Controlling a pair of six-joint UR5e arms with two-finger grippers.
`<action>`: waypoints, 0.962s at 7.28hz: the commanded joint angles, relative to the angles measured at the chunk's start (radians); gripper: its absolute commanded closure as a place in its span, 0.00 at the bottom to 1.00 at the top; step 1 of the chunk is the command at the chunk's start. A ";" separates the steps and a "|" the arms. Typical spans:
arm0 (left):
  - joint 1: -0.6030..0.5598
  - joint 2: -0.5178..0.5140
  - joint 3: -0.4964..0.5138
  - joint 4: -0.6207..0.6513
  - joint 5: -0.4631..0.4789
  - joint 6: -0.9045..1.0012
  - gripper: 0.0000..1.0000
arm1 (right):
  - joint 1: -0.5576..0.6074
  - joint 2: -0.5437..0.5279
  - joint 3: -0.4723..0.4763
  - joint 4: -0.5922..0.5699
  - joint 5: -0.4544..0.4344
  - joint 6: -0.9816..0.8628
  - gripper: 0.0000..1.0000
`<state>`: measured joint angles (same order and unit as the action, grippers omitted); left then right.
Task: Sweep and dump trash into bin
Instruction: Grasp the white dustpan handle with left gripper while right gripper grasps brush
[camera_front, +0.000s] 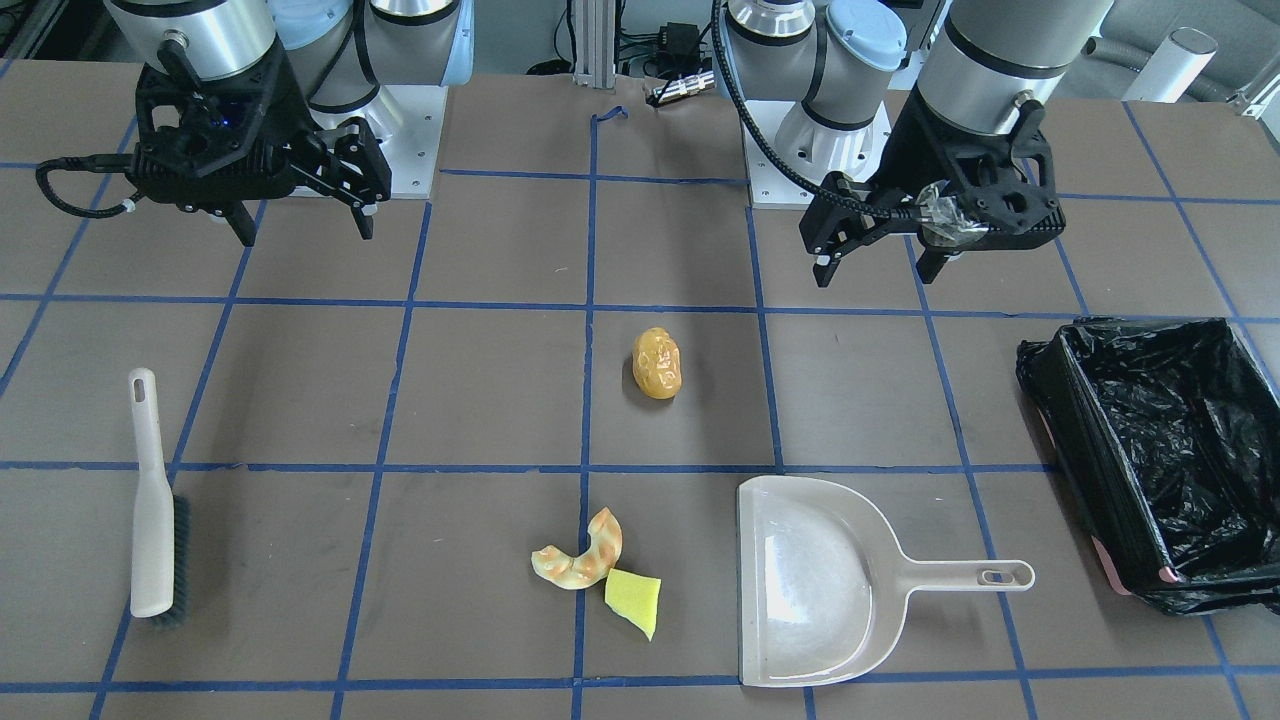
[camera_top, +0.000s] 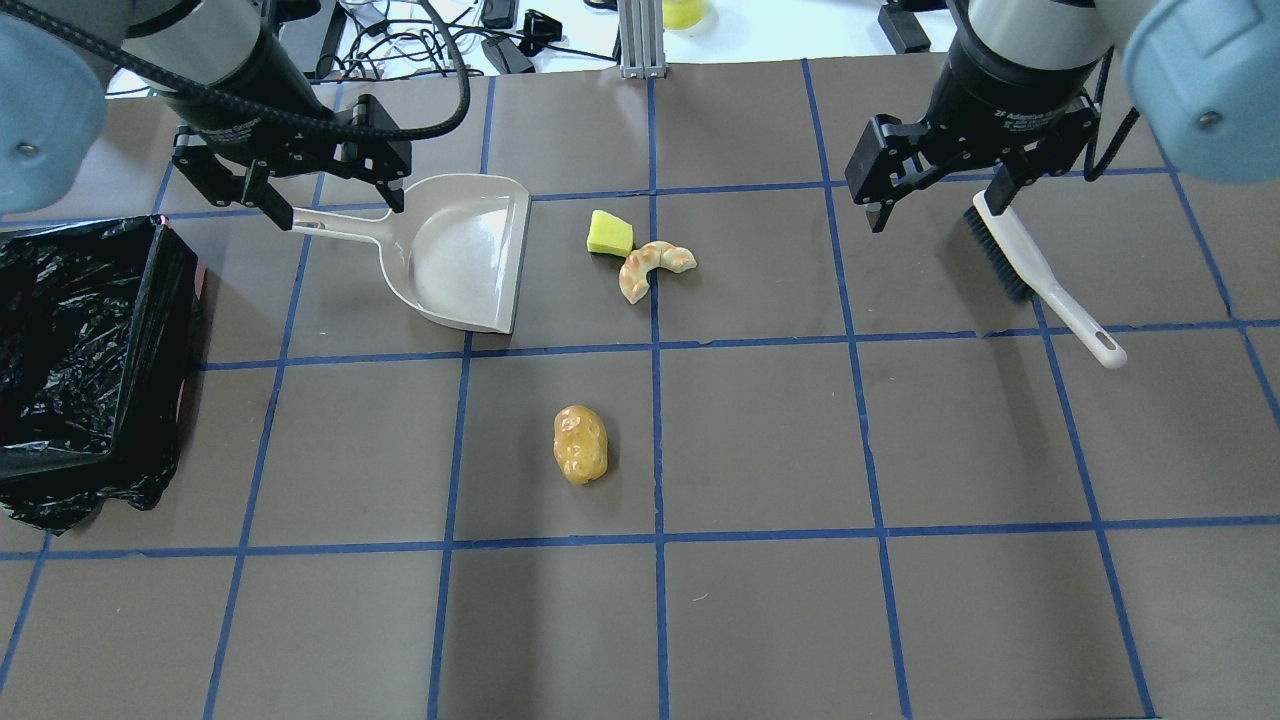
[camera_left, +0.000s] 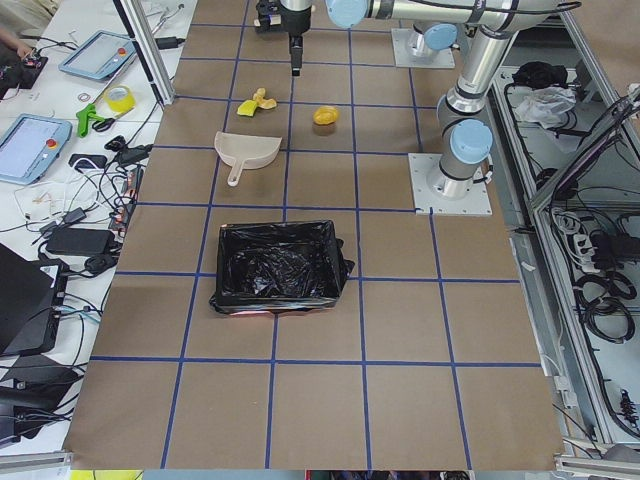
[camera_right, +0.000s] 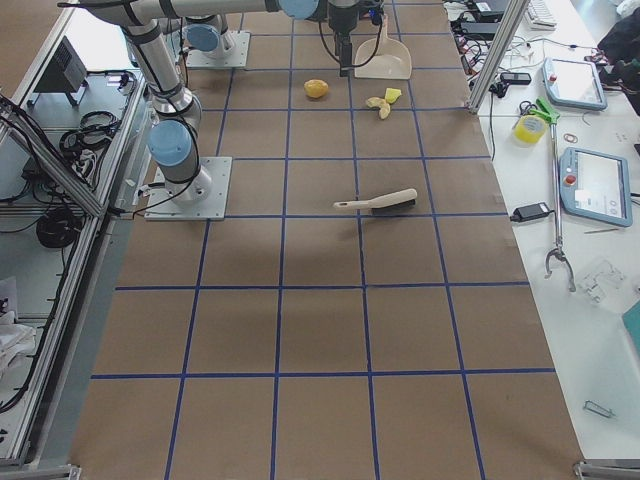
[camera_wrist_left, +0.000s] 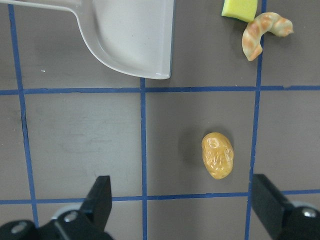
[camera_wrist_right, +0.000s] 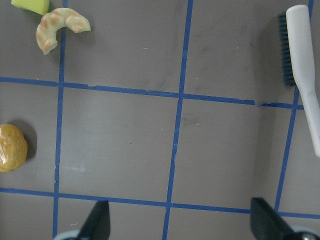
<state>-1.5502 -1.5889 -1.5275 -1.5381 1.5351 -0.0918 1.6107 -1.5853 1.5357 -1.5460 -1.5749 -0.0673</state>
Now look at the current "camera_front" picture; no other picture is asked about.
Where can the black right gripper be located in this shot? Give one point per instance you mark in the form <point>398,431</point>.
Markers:
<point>283,112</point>

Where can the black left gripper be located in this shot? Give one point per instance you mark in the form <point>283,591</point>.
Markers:
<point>915,150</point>

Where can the yellow potato toy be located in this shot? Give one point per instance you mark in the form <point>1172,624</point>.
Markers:
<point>656,364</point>

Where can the beige plastic dustpan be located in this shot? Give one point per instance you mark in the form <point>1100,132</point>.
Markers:
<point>825,587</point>

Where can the beige hand brush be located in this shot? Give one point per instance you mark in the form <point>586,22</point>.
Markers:
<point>160,520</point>

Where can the yellow sponge piece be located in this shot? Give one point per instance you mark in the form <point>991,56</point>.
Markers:
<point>634,598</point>

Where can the croissant toy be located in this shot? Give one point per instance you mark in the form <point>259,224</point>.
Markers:
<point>574,573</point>

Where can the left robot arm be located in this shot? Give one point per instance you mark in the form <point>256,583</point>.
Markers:
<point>808,79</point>

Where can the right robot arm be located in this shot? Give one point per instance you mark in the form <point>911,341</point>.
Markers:
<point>341,52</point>

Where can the bin with black bag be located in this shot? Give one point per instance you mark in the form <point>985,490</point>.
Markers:
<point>1167,434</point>

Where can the aluminium frame post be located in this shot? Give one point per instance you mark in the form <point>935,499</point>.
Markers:
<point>593,30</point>

